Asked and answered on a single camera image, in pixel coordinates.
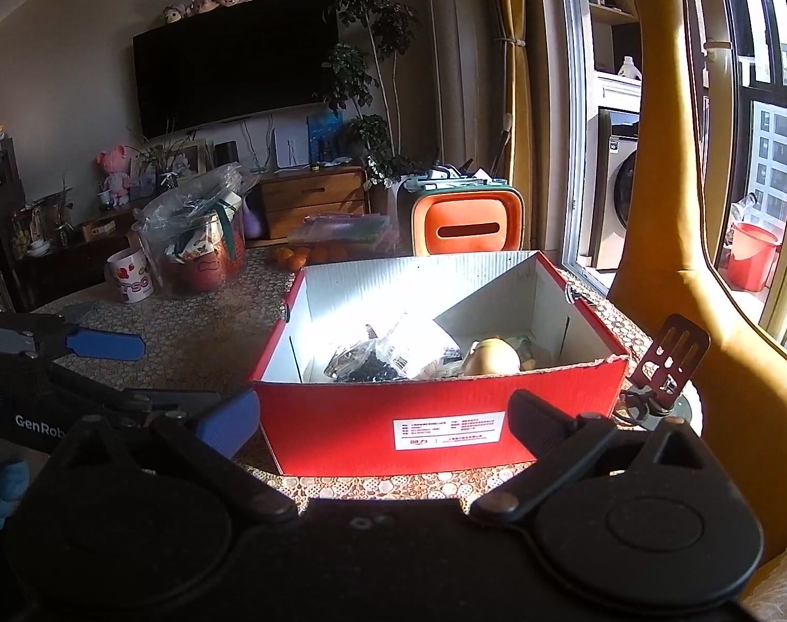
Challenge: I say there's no person's left hand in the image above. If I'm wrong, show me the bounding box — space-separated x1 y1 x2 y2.
0 457 32 535

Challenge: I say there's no grass plant in vase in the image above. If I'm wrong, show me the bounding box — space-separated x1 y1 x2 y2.
127 120 196 195

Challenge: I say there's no white flat panel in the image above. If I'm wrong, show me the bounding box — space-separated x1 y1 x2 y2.
273 126 312 171

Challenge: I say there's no beige standing air conditioner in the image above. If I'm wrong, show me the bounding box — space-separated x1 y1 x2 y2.
425 0 495 166

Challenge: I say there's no yellow giraffe chair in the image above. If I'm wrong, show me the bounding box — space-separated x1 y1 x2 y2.
575 0 787 571

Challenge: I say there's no red cardboard box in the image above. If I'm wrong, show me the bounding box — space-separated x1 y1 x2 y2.
249 249 631 477

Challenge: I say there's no pink plush doll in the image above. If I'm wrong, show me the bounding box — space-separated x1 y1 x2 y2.
96 146 133 208

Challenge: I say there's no white strawberry print mug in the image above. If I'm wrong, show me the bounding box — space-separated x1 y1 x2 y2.
105 246 156 305

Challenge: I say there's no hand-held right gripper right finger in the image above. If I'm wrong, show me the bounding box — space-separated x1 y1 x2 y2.
469 390 709 522

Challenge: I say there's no clear plastic bag of goods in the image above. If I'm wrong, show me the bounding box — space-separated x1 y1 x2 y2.
132 164 250 299

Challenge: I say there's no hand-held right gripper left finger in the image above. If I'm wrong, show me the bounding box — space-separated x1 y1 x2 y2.
57 389 299 522

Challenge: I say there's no yellow plush toy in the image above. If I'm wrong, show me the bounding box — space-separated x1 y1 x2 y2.
461 335 523 377

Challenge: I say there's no red bucket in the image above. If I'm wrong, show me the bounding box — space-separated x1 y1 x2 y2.
726 222 783 292

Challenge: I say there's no white snack packet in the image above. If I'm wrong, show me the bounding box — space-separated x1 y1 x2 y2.
406 330 466 382

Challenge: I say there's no lace-covered desktop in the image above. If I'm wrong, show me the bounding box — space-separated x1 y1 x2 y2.
18 243 654 516

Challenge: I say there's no black phone stand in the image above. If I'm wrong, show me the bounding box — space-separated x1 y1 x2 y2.
617 313 712 432

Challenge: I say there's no yellow curtain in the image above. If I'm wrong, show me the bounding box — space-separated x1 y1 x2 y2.
494 0 537 253

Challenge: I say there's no washing machine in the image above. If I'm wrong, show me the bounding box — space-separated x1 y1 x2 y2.
591 107 642 273

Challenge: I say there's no wooden television cabinet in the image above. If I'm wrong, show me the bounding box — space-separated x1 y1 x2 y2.
76 165 369 253

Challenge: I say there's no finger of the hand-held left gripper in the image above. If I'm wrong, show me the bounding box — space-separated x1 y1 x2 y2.
0 314 146 364
44 363 221 432

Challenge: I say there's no white balcony cabinet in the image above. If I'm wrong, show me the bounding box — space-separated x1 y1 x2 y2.
588 3 642 111

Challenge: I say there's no black television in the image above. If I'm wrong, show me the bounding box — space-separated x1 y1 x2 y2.
132 0 340 141

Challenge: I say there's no cream photo frame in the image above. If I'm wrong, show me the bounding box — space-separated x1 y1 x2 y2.
168 139 211 177

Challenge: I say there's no clear packet of dark snacks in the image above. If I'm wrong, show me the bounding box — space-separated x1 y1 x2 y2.
324 322 462 385

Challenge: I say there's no dark side cabinet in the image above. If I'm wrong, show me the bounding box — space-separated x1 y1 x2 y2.
0 136 32 312

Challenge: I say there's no white and orange packet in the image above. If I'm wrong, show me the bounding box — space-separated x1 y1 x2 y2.
516 333 554 370

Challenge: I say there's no blue printed box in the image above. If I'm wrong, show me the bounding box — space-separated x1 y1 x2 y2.
307 110 344 166

